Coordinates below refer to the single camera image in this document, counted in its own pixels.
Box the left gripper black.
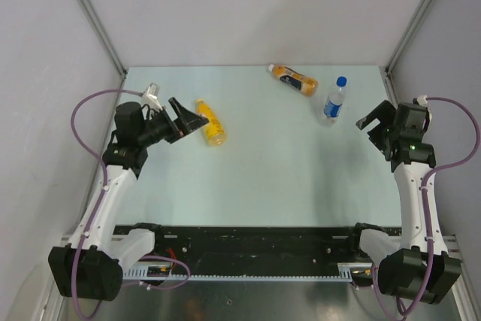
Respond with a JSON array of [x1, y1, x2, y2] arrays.
[[137, 98, 207, 147]]

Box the clear water bottle blue label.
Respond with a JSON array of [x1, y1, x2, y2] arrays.
[[321, 82, 347, 126]]

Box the blue bottle cap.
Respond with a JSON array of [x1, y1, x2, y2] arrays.
[[336, 77, 347, 87]]

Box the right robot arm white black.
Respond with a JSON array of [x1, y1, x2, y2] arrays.
[[346, 100, 461, 304]]

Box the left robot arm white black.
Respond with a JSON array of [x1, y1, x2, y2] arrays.
[[48, 95, 209, 301]]

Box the yellow juice bottle yellow cap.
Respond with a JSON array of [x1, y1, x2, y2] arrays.
[[195, 98, 226, 147]]

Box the orange juice bottle white cap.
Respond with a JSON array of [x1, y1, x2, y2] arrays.
[[268, 64, 319, 97]]

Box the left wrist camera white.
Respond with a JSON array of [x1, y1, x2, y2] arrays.
[[141, 83, 165, 111]]

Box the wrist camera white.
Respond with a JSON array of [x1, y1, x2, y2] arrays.
[[141, 83, 165, 111], [413, 95, 432, 117]]

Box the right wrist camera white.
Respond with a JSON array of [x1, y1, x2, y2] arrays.
[[413, 95, 432, 117]]

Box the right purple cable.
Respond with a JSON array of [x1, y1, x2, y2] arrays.
[[354, 96, 481, 319]]

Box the right aluminium corner post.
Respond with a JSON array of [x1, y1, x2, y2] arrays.
[[383, 0, 455, 75]]

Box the aluminium corner post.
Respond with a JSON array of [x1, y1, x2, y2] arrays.
[[54, 0, 128, 78], [383, 0, 455, 75]]

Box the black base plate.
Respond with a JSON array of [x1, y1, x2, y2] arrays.
[[110, 224, 403, 277]]

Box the left aluminium corner post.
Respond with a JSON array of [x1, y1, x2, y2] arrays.
[[54, 0, 128, 78]]

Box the grey slotted cable duct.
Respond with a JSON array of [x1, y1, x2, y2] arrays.
[[123, 265, 352, 283]]

